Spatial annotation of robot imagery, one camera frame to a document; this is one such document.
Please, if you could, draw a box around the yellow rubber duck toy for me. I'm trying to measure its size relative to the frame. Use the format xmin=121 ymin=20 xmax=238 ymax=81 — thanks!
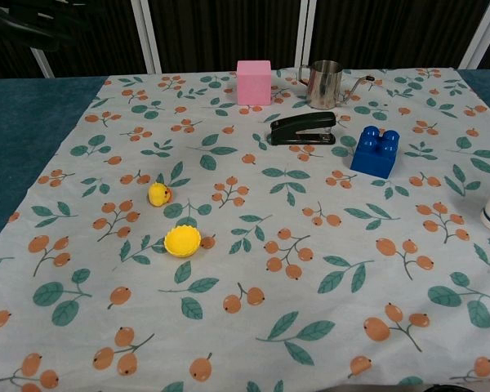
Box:
xmin=147 ymin=182 xmax=174 ymax=207

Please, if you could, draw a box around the black stapler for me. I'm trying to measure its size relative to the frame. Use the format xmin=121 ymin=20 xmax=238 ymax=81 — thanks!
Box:
xmin=269 ymin=111 xmax=337 ymax=147

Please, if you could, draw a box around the stainless steel pitcher cup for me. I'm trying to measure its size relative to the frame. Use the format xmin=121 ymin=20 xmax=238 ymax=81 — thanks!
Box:
xmin=297 ymin=60 xmax=344 ymax=110

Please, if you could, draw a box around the floral leaf and berry tablecloth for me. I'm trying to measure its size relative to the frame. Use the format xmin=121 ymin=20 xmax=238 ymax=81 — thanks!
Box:
xmin=0 ymin=66 xmax=490 ymax=392

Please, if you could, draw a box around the blue toy building brick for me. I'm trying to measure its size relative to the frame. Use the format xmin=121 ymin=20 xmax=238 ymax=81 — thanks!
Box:
xmin=350 ymin=125 xmax=400 ymax=180

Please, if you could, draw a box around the pink foam cube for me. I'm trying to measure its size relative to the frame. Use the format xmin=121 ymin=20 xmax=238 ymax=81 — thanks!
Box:
xmin=236 ymin=60 xmax=272 ymax=106

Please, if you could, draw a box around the thin metal rod black tip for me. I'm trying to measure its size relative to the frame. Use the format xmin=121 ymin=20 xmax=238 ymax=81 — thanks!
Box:
xmin=337 ymin=74 xmax=376 ymax=105

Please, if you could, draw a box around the black robot body edge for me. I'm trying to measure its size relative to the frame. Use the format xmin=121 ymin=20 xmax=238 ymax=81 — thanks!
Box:
xmin=432 ymin=383 xmax=477 ymax=392

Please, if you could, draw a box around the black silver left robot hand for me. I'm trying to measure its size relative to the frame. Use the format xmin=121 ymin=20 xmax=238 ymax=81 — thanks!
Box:
xmin=0 ymin=0 xmax=73 ymax=52

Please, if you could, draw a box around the white metal frame pole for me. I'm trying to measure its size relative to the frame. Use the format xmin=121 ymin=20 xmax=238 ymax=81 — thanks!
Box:
xmin=29 ymin=47 xmax=55 ymax=78
xmin=458 ymin=0 xmax=490 ymax=70
xmin=129 ymin=0 xmax=163 ymax=74
xmin=295 ymin=0 xmax=316 ymax=69

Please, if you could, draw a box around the yellow scalloped cup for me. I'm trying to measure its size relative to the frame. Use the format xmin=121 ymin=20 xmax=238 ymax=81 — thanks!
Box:
xmin=164 ymin=226 xmax=201 ymax=259

